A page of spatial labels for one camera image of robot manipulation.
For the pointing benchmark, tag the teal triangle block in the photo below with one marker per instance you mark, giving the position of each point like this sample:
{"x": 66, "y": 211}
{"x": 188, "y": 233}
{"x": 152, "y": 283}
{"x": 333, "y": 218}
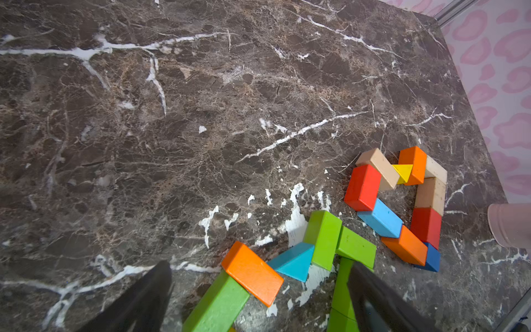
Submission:
{"x": 295, "y": 262}

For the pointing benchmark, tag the green block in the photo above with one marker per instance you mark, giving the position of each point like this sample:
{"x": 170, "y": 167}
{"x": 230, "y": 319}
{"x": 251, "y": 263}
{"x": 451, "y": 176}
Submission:
{"x": 342, "y": 303}
{"x": 219, "y": 307}
{"x": 353, "y": 246}
{"x": 323, "y": 231}
{"x": 341, "y": 323}

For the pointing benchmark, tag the orange block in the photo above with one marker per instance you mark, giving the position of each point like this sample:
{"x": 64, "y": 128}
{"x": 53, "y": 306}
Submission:
{"x": 418, "y": 159}
{"x": 407, "y": 247}
{"x": 251, "y": 272}

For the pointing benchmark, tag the yellow triangle block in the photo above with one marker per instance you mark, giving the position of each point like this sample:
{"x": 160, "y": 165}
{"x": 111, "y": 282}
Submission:
{"x": 404, "y": 171}

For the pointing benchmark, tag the blue cube block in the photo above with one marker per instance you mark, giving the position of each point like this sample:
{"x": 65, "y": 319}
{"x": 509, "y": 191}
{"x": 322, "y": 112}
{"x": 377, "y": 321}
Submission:
{"x": 433, "y": 259}

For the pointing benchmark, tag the natural wood block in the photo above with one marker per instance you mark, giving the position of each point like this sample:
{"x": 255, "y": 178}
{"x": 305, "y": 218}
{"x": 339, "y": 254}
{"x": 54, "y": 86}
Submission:
{"x": 435, "y": 170}
{"x": 377, "y": 160}
{"x": 431, "y": 194}

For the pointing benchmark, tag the pink pencil cup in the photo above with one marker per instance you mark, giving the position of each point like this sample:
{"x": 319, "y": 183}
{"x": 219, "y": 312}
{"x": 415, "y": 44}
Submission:
{"x": 510, "y": 224}

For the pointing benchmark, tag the light blue block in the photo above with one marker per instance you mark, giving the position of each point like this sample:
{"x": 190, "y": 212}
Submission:
{"x": 382, "y": 220}

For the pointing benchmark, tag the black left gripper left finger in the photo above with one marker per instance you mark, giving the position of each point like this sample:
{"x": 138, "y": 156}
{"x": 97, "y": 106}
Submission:
{"x": 142, "y": 307}

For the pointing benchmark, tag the green block bottom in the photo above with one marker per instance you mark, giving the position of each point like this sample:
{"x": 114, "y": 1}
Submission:
{"x": 342, "y": 303}

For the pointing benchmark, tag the red block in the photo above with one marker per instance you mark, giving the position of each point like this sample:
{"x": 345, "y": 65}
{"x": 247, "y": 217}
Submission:
{"x": 363, "y": 187}
{"x": 426, "y": 225}

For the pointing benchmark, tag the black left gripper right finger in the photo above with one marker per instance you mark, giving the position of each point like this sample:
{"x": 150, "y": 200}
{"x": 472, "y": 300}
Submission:
{"x": 378, "y": 307}

